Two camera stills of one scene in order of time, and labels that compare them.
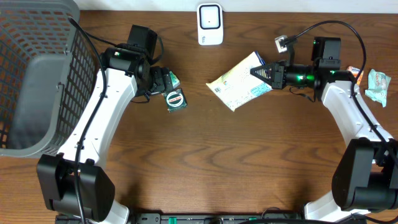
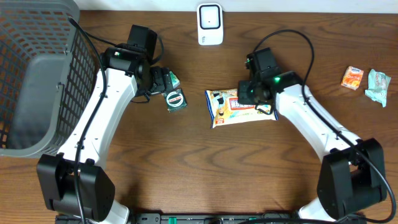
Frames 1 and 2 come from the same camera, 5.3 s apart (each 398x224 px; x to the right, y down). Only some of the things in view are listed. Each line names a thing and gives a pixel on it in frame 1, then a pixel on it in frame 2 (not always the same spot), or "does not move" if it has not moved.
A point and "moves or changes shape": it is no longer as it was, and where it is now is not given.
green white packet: [175, 79] does not move
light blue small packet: [378, 83] does not move
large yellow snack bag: [237, 87] moves or changes shape
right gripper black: [275, 76] -> [242, 96]
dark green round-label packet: [175, 100] does not move
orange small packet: [355, 71] does not move
